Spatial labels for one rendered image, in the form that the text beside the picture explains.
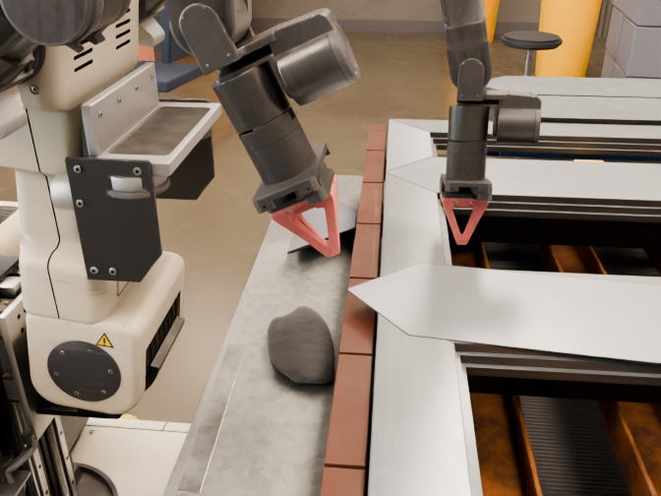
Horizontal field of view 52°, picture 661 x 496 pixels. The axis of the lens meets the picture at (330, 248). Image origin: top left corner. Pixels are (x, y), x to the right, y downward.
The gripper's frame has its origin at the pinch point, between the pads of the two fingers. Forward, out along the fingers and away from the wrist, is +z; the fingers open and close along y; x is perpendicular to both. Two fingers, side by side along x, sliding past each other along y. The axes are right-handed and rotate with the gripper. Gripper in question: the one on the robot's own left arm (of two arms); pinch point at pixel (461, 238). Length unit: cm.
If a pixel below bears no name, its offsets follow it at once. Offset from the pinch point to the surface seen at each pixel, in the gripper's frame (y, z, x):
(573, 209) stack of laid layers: 17.3, -2.0, -20.5
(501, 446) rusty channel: -19.9, 22.8, -4.3
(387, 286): -14.2, 3.6, 11.0
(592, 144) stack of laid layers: 50, -11, -32
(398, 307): -19.0, 4.9, 9.4
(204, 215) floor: 200, 36, 95
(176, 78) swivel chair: 258, -25, 123
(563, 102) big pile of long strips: 75, -19, -31
